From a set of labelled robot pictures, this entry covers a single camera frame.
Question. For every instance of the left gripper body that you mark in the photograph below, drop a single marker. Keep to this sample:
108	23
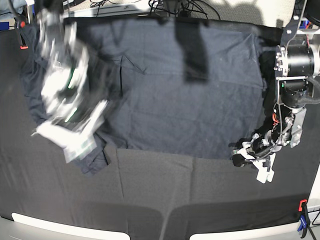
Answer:
259	147

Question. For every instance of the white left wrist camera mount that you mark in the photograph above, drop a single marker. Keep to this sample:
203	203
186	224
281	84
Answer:
265	173

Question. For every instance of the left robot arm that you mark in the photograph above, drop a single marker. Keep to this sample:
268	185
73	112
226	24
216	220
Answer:
297	66

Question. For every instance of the red blue clamp near right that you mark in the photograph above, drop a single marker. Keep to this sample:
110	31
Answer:
304	220

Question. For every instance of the red black clamp far left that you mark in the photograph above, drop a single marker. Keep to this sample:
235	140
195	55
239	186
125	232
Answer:
18	26

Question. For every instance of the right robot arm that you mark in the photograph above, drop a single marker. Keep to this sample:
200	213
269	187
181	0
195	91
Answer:
65	88

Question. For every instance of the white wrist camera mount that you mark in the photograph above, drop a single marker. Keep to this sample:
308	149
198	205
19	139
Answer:
77	144
265	173

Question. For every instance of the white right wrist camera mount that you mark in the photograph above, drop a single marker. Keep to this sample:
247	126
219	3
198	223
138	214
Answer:
77	144

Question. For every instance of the dark navy t-shirt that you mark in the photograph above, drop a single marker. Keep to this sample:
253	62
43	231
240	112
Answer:
190	87

